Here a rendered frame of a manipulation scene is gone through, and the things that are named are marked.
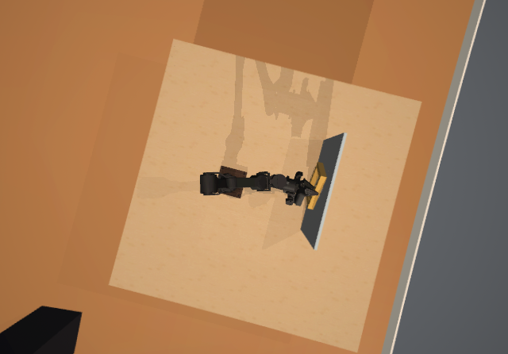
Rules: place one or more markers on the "brown picture frame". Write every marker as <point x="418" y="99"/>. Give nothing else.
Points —
<point x="317" y="180"/>

